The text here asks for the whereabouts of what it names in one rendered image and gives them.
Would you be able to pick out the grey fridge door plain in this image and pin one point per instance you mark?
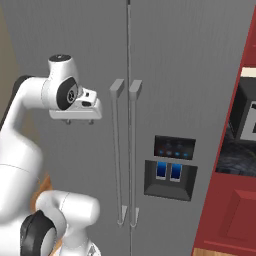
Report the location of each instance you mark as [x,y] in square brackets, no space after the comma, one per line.
[83,43]

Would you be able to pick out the red cabinet run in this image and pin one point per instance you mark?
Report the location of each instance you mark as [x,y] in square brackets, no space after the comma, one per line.
[230,206]

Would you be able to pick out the black microwave oven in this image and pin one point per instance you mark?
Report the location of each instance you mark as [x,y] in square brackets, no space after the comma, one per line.
[243,113]

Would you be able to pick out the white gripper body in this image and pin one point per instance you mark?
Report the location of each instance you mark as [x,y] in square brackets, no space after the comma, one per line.
[77,112]

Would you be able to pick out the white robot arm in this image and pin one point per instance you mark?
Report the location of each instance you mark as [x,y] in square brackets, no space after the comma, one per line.
[20,146]

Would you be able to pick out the grey fridge door with dispenser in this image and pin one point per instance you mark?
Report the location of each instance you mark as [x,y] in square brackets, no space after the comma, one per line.
[186,83]

